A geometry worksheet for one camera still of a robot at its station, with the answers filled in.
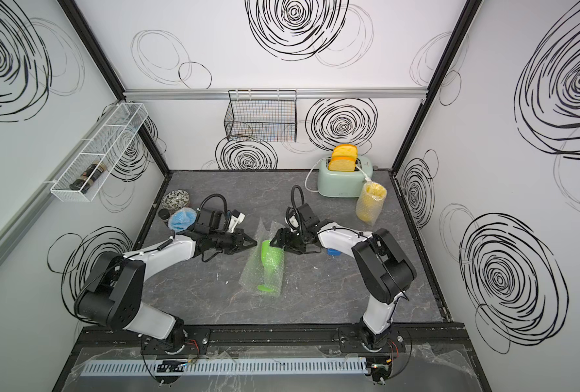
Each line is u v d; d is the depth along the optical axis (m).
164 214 0.94
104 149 0.74
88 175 0.67
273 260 0.83
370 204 0.94
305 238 0.69
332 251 0.94
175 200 1.08
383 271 0.47
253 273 0.84
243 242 0.81
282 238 0.80
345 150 0.99
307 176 1.08
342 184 1.02
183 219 0.85
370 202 0.93
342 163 0.96
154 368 0.70
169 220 0.82
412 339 0.71
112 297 0.44
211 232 0.72
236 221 0.83
